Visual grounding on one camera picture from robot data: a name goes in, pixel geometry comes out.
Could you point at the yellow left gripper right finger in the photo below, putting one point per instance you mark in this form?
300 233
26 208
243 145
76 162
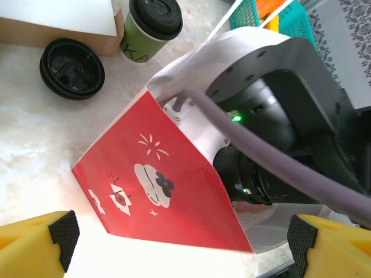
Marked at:
336 249

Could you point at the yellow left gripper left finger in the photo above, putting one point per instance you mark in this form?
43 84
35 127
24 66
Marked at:
26 249

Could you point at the red white paper gift bag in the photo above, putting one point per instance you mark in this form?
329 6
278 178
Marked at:
162 162

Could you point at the green paper cup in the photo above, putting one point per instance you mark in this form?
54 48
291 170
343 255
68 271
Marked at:
142 43

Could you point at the black coffee cup lid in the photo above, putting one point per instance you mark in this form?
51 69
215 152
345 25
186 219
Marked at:
156 17
72 69

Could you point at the teal plastic basket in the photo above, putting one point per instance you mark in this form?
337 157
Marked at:
243 14

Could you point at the orange toy fruit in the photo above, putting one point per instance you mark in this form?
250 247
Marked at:
269 5

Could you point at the white board on wood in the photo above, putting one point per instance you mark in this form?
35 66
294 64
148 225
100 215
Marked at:
72 43

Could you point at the white napkin stack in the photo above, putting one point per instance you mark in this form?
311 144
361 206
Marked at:
58 14

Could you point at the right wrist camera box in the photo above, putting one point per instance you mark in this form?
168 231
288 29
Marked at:
197 130

